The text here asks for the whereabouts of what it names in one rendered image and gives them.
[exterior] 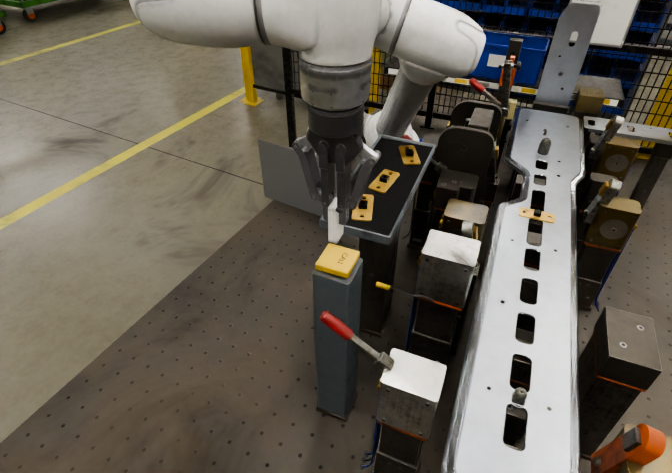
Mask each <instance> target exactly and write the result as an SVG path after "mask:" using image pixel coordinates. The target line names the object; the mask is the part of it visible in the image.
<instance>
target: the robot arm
mask: <svg viewBox="0 0 672 473"><path fill-rule="evenodd" d="M129 2H130V5H131V8H132V10H133V12H134V14H135V16H136V18H137V19H138V20H139V21H140V22H141V23H142V24H143V26H144V27H145V28H146V29H147V30H149V31H150V32H152V33H154V34H156V35H158V36H160V37H162V38H164V39H167V40H170V41H173V42H176V43H181V44H188V45H198V46H206V47H217V48H241V47H247V46H253V45H275V46H281V47H285V48H289V49H292V50H296V51H299V60H298V61H299V66H300V83H301V96H302V98H303V100H304V101H305V102H307V115H308V129H307V132H306V135H305V136H304V135H300V136H299V137H298V138H297V139H296V140H295V141H294V142H293V143H292V147H293V148H292V147H289V148H290V149H294V151H295V152H296V154H297V155H298V157H299V159H300V163H301V166H302V170H303V173H304V176H305V180H306V183H307V186H308V190H309V193H310V197H311V199H312V200H314V201H316V200H318V201H320V202H321V203H322V205H323V219H324V220H325V221H328V241H329V242H331V243H332V242H333V243H335V244H337V243H338V241H339V240H340V238H341V236H342V235H343V231H344V225H345V224H346V222H347V221H348V219H349V208H350V209H351V210H355V209H356V207H357V206H358V204H359V202H360V201H361V199H362V196H363V193H364V190H365V187H366V185H367V182H368V179H369V176H370V173H371V170H372V168H373V166H374V165H375V164H376V163H377V161H378V159H379V158H380V156H381V152H380V151H379V150H375V151H373V150H372V149H370V148H371V147H372V145H373V144H374V142H375V141H376V140H377V138H378V137H379V136H380V135H381V134H382V135H387V136H392V137H398V138H401V137H402V136H403V135H404V134H405V135H406V134H407V135H408V136H409V137H411V138H412V139H413V140H414V141H419V138H418V136H417V134H416V133H415V131H414V130H412V127H411V122H412V121H413V119H414V117H415V115H416V114H417V112H418V110H419V109H420V107H421V106H422V104H423V103H424V101H425V99H426V97H427V96H428V94H429V92H430V91H431V89H432V87H433V86H434V84H436V83H438V82H440V81H442V80H444V79H447V78H448V77H450V78H460V77H464V76H467V75H468V74H470V73H472V72H473V71H474V70H475V68H476V66H477V64H478V62H479V59H480V57H481V54H482V51H483V49H484V45H485V42H486V36H485V34H484V33H483V29H482V28H481V27H480V26H479V25H478V24H477V23H476V22H475V21H474V20H473V19H471V18H470V17H469V16H467V15H466V14H464V13H462V12H460V11H458V10H456V9H454V8H451V7H449V6H447V5H444V4H442V3H439V2H436V1H433V0H129ZM410 2H411V3H410ZM409 4H410V6H409ZM408 7H409V8H408ZM407 10H408V11H407ZM406 13H407V14H406ZM405 16H406V17H405ZM404 18H405V20H404ZM403 21H404V22H403ZM402 24H403V25H402ZM401 27H402V28H401ZM400 29H401V31H400ZM399 32H400V33H399ZM398 35H399V36H398ZM397 38H398V39H397ZM396 41H397V42H396ZM395 43H396V45H395ZM373 46H374V47H375V48H377V49H379V50H381V51H383V52H385V53H388V54H390V55H392V56H395V57H397V58H398V59H399V64H400V68H399V70H398V73H397V75H396V78H395V80H394V82H393V85H392V87H391V90H390V92H389V95H388V97H387V99H386V102H385V104H384V107H383V109H382V111H380V112H378V113H376V114H375V115H370V114H367V113H365V112H364V103H365V102H366V100H367V99H368V98H369V96H370V88H371V68H372V64H373V59H372V52H373ZM394 46H395V47H394ZM393 49H394V50H393ZM392 52H393V53H392ZM315 156H318V157H319V168H320V169H321V176H320V173H319V169H318V165H317V162H316V158H315ZM356 156H358V157H361V164H363V165H362V167H361V169H360V171H359V174H358V177H357V180H356V183H355V186H354V189H353V192H352V196H351V197H350V194H351V164H352V160H353V159H354V158H355V157H356ZM335 164H336V172H337V193H336V194H337V198H335V199H334V200H333V198H334V197H335V196H336V194H335Z"/></svg>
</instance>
